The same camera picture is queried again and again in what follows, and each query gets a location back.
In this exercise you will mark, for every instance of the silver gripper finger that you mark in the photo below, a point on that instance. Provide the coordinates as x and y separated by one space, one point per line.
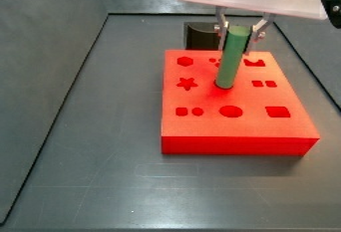
221 27
258 34

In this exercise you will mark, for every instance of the dark curved holder block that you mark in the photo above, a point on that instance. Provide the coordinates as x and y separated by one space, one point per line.
200 36

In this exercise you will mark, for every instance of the red shape-sorting block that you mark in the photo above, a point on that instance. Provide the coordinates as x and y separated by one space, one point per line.
256 118

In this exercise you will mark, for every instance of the green round cylinder peg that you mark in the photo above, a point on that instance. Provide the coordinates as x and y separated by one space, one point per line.
230 57

